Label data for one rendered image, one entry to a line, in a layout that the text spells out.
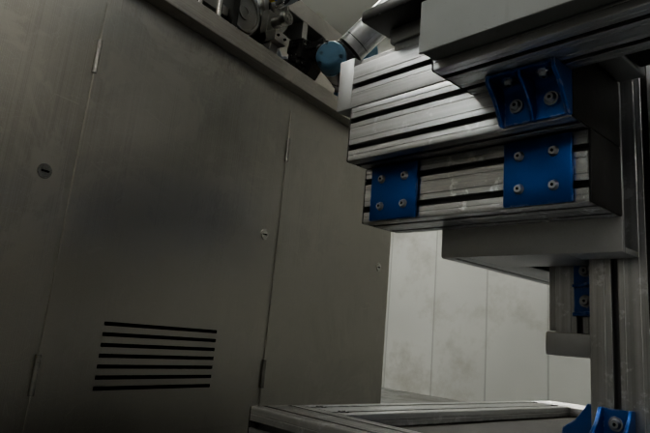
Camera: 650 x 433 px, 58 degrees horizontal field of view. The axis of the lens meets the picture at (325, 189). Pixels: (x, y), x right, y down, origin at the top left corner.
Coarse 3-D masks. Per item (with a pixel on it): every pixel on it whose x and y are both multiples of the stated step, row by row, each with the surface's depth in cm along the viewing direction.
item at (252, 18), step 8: (248, 0) 165; (240, 8) 162; (248, 8) 164; (256, 8) 167; (240, 16) 162; (248, 16) 164; (256, 16) 168; (240, 24) 162; (248, 24) 165; (256, 24) 167; (248, 32) 164
